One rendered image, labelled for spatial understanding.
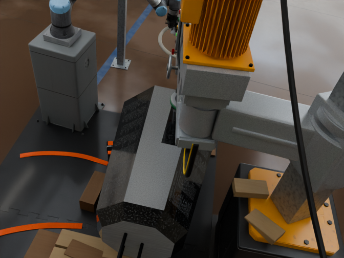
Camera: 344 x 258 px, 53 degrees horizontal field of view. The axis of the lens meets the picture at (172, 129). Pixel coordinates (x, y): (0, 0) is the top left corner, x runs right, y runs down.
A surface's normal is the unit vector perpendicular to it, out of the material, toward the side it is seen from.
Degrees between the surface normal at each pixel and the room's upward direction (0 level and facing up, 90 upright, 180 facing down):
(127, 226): 90
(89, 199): 0
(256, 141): 90
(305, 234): 0
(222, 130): 90
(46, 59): 90
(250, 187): 0
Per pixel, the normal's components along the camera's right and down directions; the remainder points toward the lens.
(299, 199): -0.92, 0.18
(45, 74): -0.26, 0.66
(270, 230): 0.00, -0.80
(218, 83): -0.03, 0.71
